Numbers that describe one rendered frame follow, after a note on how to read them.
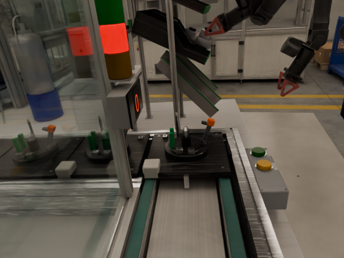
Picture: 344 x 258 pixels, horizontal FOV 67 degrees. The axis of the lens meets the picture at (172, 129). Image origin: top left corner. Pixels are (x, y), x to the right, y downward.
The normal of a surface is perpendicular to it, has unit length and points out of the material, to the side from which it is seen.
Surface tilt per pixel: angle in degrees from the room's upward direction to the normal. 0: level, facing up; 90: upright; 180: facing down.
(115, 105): 90
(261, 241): 0
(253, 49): 90
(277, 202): 90
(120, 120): 90
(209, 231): 0
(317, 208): 0
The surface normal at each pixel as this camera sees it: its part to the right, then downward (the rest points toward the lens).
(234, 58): -0.21, 0.44
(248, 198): -0.07, -0.90
